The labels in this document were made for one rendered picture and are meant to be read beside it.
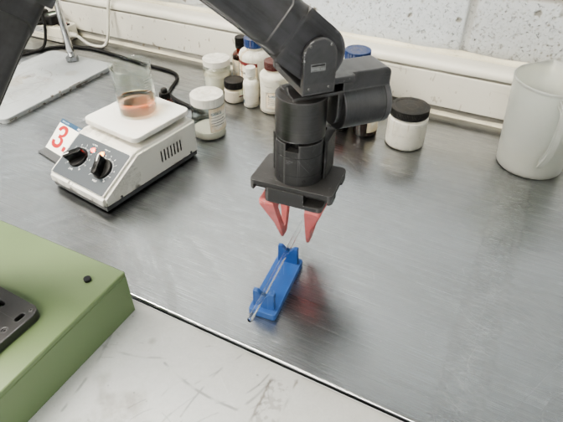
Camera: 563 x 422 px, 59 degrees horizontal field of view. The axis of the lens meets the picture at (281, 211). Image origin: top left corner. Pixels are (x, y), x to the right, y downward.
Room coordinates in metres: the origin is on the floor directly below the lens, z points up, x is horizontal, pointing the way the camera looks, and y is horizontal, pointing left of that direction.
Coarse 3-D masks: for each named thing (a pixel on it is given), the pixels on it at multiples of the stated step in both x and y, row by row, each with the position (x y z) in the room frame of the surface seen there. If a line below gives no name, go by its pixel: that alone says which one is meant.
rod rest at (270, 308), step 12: (276, 264) 0.45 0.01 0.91; (288, 264) 0.45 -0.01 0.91; (300, 264) 0.45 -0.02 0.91; (276, 276) 0.43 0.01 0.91; (288, 276) 0.43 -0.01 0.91; (276, 288) 0.41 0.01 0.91; (288, 288) 0.41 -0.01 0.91; (264, 300) 0.38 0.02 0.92; (276, 300) 0.39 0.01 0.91; (264, 312) 0.37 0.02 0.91; (276, 312) 0.37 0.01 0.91
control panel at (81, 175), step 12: (72, 144) 0.67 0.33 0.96; (84, 144) 0.66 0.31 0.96; (96, 144) 0.65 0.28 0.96; (108, 156) 0.63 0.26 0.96; (120, 156) 0.62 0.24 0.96; (60, 168) 0.63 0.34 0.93; (72, 168) 0.63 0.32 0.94; (84, 168) 0.62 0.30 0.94; (120, 168) 0.60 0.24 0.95; (72, 180) 0.61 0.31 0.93; (84, 180) 0.60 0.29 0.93; (96, 180) 0.59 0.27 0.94; (108, 180) 0.59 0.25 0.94; (96, 192) 0.58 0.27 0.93
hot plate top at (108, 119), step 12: (156, 96) 0.77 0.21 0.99; (108, 108) 0.72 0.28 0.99; (168, 108) 0.72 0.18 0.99; (180, 108) 0.72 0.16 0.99; (96, 120) 0.69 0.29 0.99; (108, 120) 0.69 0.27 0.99; (120, 120) 0.69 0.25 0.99; (132, 120) 0.69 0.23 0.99; (144, 120) 0.69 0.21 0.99; (156, 120) 0.69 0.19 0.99; (168, 120) 0.69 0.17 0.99; (108, 132) 0.66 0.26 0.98; (120, 132) 0.65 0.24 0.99; (132, 132) 0.65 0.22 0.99; (144, 132) 0.65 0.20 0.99; (156, 132) 0.66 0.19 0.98
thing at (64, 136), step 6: (60, 126) 0.76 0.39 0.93; (66, 126) 0.76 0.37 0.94; (60, 132) 0.75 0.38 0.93; (66, 132) 0.75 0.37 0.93; (72, 132) 0.74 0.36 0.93; (78, 132) 0.74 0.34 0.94; (54, 138) 0.75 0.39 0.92; (60, 138) 0.74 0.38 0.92; (66, 138) 0.74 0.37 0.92; (72, 138) 0.73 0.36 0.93; (48, 144) 0.75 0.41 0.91; (54, 144) 0.74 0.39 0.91; (60, 144) 0.73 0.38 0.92; (66, 144) 0.73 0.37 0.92; (60, 150) 0.72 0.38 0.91
